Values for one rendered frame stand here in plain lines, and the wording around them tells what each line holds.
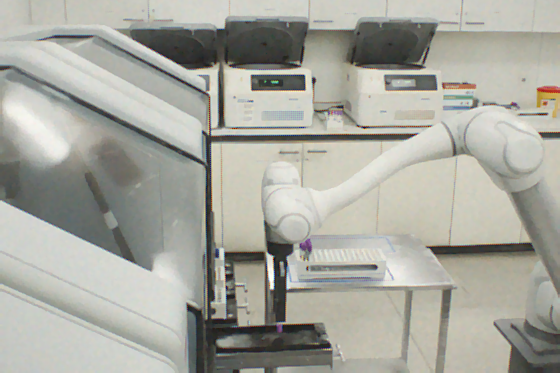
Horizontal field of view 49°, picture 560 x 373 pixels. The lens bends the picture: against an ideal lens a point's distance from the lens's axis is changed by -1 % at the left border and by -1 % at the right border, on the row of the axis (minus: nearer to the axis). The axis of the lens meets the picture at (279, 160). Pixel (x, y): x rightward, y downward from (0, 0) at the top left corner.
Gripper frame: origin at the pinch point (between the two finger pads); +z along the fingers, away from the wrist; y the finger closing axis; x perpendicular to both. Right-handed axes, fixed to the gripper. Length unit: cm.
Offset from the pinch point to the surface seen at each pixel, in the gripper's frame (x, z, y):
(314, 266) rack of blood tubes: 15.3, 3.6, -33.6
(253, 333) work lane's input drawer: -7.3, 7.7, 0.8
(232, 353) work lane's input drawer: -13.5, 7.5, 10.8
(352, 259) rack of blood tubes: 27.5, 0.2, -30.6
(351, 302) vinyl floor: 60, 88, -166
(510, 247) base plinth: 188, 85, -230
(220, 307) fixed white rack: -16.4, 2.8, -6.0
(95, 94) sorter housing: -40, -66, 37
